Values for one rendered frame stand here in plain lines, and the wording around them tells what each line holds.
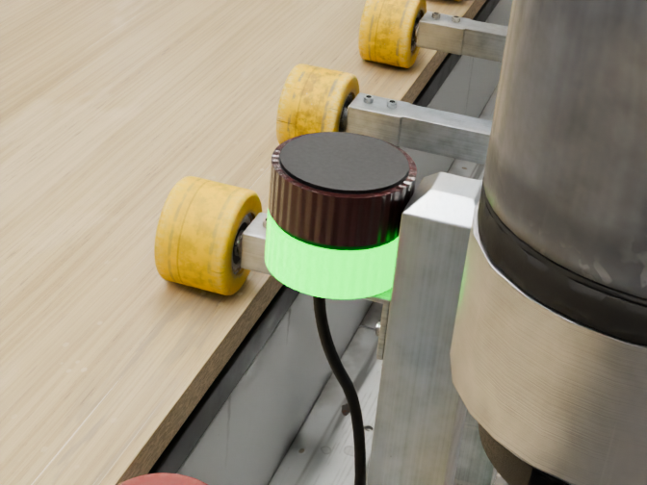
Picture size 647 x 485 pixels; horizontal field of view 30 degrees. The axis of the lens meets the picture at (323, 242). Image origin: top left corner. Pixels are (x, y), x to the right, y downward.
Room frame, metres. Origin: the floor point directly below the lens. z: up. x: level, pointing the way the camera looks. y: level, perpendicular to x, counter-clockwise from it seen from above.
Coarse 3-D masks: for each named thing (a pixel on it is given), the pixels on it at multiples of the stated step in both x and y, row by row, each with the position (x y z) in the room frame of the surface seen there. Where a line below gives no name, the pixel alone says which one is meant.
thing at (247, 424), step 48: (432, 96) 1.39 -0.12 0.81; (480, 96) 1.76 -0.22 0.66; (288, 288) 0.89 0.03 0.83; (288, 336) 0.90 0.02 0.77; (336, 336) 1.06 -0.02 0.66; (240, 384) 0.78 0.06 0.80; (288, 384) 0.91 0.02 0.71; (192, 432) 0.69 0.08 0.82; (240, 432) 0.79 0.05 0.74; (288, 432) 0.92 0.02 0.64; (240, 480) 0.80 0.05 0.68
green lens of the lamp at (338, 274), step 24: (288, 240) 0.42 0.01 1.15; (288, 264) 0.42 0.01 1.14; (312, 264) 0.42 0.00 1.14; (336, 264) 0.41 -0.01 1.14; (360, 264) 0.42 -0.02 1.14; (384, 264) 0.42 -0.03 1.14; (312, 288) 0.42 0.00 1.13; (336, 288) 0.41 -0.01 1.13; (360, 288) 0.42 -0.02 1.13; (384, 288) 0.42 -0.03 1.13
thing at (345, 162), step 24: (288, 144) 0.45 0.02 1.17; (312, 144) 0.46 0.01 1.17; (336, 144) 0.46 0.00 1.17; (360, 144) 0.46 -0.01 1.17; (384, 144) 0.46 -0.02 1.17; (288, 168) 0.43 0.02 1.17; (312, 168) 0.43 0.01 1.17; (336, 168) 0.44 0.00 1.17; (360, 168) 0.44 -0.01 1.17; (384, 168) 0.44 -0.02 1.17; (408, 168) 0.44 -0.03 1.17; (336, 192) 0.42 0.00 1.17; (360, 192) 0.42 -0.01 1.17; (384, 312) 0.42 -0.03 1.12; (384, 336) 0.42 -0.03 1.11; (336, 360) 0.44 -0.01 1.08; (360, 408) 0.44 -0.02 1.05; (360, 432) 0.43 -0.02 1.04; (360, 456) 0.43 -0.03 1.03; (360, 480) 0.43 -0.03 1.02
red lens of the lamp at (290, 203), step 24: (288, 192) 0.42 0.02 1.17; (312, 192) 0.42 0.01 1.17; (384, 192) 0.42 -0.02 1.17; (408, 192) 0.43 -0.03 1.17; (288, 216) 0.42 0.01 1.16; (312, 216) 0.42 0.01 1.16; (336, 216) 0.41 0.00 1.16; (360, 216) 0.42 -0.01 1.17; (384, 216) 0.42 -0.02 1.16; (312, 240) 0.42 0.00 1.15; (336, 240) 0.41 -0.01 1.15; (360, 240) 0.42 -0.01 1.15; (384, 240) 0.42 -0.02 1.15
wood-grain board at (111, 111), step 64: (0, 0) 1.33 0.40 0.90; (64, 0) 1.35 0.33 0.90; (128, 0) 1.37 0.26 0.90; (192, 0) 1.39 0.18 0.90; (256, 0) 1.41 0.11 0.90; (320, 0) 1.43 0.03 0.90; (448, 0) 1.48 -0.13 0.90; (0, 64) 1.14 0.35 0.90; (64, 64) 1.16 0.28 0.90; (128, 64) 1.18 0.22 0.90; (192, 64) 1.19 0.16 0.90; (256, 64) 1.21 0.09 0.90; (320, 64) 1.23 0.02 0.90; (384, 64) 1.24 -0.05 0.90; (0, 128) 1.00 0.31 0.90; (64, 128) 1.01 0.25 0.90; (128, 128) 1.02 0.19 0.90; (192, 128) 1.04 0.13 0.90; (256, 128) 1.05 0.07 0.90; (0, 192) 0.88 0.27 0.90; (64, 192) 0.89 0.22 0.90; (128, 192) 0.90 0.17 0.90; (256, 192) 0.92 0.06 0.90; (0, 256) 0.78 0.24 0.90; (64, 256) 0.79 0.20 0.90; (128, 256) 0.80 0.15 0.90; (0, 320) 0.69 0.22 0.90; (64, 320) 0.70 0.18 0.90; (128, 320) 0.71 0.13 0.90; (192, 320) 0.72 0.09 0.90; (256, 320) 0.76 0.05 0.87; (0, 384) 0.62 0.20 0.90; (64, 384) 0.63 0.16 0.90; (128, 384) 0.64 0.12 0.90; (192, 384) 0.65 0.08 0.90; (0, 448) 0.56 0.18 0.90; (64, 448) 0.57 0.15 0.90; (128, 448) 0.57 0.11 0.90
